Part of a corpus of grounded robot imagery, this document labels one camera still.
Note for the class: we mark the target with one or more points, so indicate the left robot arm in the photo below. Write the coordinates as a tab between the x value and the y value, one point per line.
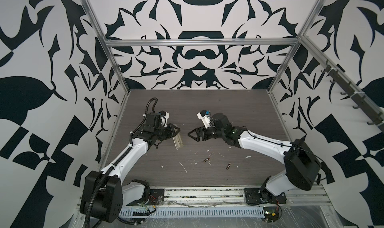
104	195

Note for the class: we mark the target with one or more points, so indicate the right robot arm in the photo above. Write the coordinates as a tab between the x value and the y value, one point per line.
301	164

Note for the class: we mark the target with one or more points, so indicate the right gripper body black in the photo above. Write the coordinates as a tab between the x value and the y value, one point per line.
210	133

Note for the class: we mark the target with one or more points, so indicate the small circuit board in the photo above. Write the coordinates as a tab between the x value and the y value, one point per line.
272	214

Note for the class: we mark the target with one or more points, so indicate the wall hook rail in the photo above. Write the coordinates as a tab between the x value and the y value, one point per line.
361	99

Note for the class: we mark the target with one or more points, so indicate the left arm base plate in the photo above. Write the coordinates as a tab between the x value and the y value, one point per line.
150	197

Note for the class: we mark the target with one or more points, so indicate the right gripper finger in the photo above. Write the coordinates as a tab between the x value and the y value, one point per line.
197	137
197	131

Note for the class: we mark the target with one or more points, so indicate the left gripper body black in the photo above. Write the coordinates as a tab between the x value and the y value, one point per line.
163	132

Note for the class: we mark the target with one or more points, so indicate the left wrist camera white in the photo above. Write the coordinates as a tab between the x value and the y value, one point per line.
164	117

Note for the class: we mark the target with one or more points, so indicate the white slotted cable duct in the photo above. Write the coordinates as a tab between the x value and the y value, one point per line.
200	212

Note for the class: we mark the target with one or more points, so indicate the white remote control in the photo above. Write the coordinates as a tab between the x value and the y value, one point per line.
178	146

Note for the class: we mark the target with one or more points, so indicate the aluminium front rail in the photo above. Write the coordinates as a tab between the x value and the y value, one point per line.
194	197

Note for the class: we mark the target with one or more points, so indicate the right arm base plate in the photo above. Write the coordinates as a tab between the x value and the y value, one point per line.
256	196

